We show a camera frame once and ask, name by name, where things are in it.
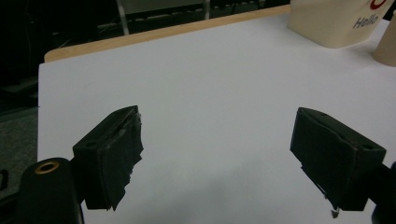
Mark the cream container with lettering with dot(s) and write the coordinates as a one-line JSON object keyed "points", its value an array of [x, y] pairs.
{"points": [[333, 21]]}

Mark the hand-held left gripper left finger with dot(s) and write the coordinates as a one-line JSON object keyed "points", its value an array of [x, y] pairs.
{"points": [[106, 155]]}

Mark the beige paper cup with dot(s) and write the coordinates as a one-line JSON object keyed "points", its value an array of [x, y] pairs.
{"points": [[387, 46]]}

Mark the metal stand pole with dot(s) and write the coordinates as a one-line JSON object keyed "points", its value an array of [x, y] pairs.
{"points": [[122, 17], [206, 8]]}

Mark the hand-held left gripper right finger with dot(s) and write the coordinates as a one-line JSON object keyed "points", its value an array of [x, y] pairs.
{"points": [[333, 155]]}

